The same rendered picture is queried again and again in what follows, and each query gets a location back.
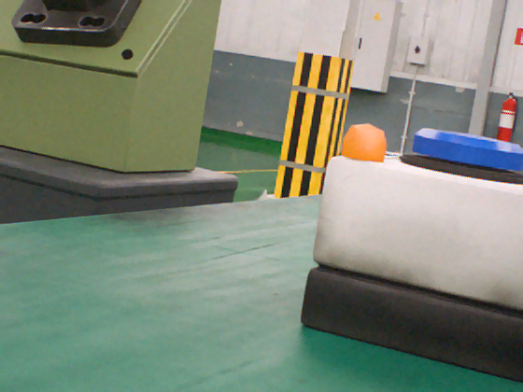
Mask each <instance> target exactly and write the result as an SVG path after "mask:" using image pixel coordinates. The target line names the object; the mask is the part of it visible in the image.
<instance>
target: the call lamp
mask: <svg viewBox="0 0 523 392"><path fill-rule="evenodd" d="M386 149H387V142H386V138H385V135H384V131H382V130H380V129H378V128H376V127H374V126H373V125H371V124H369V123H367V124H358V125H352V126H351V127H350V129H349V130H348V132H347V133H346V135H345V137H344V139H343V144H342V149H341V156H344V157H348V158H351V159H355V160H361V161H372V162H379V163H384V159H385V155H386Z"/></svg>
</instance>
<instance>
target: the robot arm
mask: <svg viewBox="0 0 523 392"><path fill-rule="evenodd" d="M142 1H143V0H23V1H22V3H21V5H20V6H19V8H18V9H17V12H16V14H15V15H14V17H13V18H12V20H11V23H12V25H13V27H14V29H15V33H16V35H17V36H18V37H19V39H20V41H22V42H25V43H37V44H51V45H65V46H79V47H92V48H95V47H109V46H114V45H116V44H117V43H119V42H120V40H121V38H122V36H123V33H124V31H125V29H126V27H127V26H128V25H129V23H130V21H131V19H132V18H133V16H134V14H135V12H136V10H137V9H138V8H139V6H140V4H141V2H142Z"/></svg>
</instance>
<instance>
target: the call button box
mask: <svg viewBox="0 0 523 392"><path fill-rule="evenodd" d="M312 256H313V261H314V262H316V263H317V264H319V266H317V267H315V268H312V269H310V271H309V273H308V275H307V280H306V286H305V292H304V300H303V306H302V311H301V322H302V323H303V324H305V325H306V326H308V327H309V328H313V329H319V330H323V331H329V332H333V333H336V334H340V335H344V336H347V337H350V338H354V339H357V340H361V341H365V342H368V343H374V344H377V345H381V346H385V347H391V348H395V349H398V350H402V351H405V352H408V353H412V354H416V355H419V356H423V357H428V358H432V359H436V360H440V361H443V362H449V363H453V364H457V365H461V366H462V367H466V368H470V369H474V370H478V371H482V372H486V373H490V374H494V375H500V376H503V377H507V378H511V379H514V380H518V381H521V382H523V173H520V172H518V171H513V170H509V169H503V168H497V169H496V170H490V169H484V168H477V167H472V166H461V165H457V164H452V163H448V162H444V161H438V160H436V159H435V157H433V156H428V155H422V154H415V153H403V154H398V153H392V152H387V151H386V155H385V159H384V163H379V162H372V161H361V160H355V159H351V158H348V157H344V156H338V157H333V158H332V159H331V161H330V162H329V163H328V165H327V171H326V176H325V182H324V187H323V191H322V197H321V203H320V208H319V213H318V223H317V228H316V233H315V239H314V243H313V249H312Z"/></svg>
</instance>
